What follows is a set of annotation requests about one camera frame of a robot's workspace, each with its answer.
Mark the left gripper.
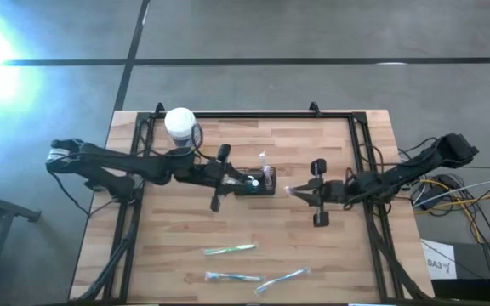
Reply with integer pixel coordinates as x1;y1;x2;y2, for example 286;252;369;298
193;144;253;213

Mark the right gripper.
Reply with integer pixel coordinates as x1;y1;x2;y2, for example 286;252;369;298
286;157;349;228

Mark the blue toothbrush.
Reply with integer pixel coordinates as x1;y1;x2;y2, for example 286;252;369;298
204;271;266;283
254;266;312;296
262;165;274;190

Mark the Lysol wipes canister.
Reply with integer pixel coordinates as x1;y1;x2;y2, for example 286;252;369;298
163;106;198;150

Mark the white paper label SA3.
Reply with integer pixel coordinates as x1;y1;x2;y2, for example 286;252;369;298
420;239;458;281

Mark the black floor box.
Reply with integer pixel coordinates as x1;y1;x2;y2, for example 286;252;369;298
430;241;490;303

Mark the black wire caddy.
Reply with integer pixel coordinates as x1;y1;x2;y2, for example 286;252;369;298
232;167;277;196

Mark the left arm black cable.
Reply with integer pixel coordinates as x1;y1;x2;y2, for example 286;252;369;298
136;118;212;162

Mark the black aluminium rig frame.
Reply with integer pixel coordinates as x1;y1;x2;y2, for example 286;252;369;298
77;110;431;305

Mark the white cable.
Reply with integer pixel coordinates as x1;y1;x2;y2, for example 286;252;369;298
412;179;490;208

